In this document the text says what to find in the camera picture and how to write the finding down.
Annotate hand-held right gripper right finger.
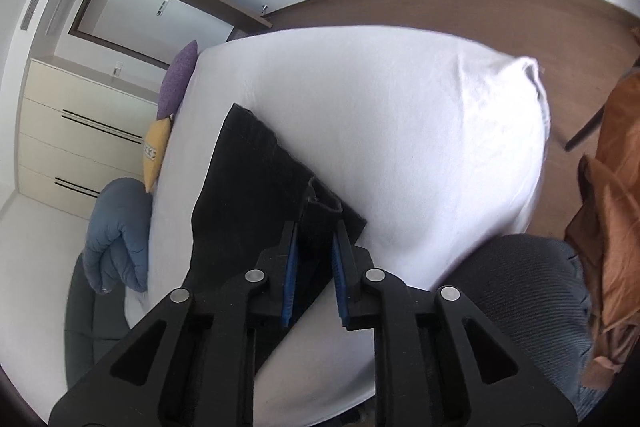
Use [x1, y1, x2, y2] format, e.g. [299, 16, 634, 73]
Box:
[332, 221, 579, 427]

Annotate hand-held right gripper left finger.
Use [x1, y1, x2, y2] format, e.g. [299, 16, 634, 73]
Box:
[48, 221, 302, 427]

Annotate black pants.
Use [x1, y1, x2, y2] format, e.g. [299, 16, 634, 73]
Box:
[182, 103, 368, 370]

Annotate white bed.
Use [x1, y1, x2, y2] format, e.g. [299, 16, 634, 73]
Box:
[122, 25, 551, 427]

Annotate blue rolled duvet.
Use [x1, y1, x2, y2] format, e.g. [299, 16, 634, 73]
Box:
[84, 178, 153, 294]

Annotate yellow pillow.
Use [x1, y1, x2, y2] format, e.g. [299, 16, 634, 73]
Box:
[142, 116, 173, 194]

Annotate dark grey headboard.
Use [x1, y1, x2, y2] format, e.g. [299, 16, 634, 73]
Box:
[64, 252, 133, 395]

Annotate purple pillow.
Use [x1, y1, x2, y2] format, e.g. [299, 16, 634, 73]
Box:
[156, 40, 200, 122]

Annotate cream wardrobe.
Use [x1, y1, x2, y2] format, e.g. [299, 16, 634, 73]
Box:
[16, 59, 161, 220]

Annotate orange cloth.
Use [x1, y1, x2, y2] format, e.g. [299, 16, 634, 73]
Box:
[565, 69, 640, 378]

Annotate brown door frame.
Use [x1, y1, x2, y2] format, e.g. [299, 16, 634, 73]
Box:
[69, 0, 173, 70]

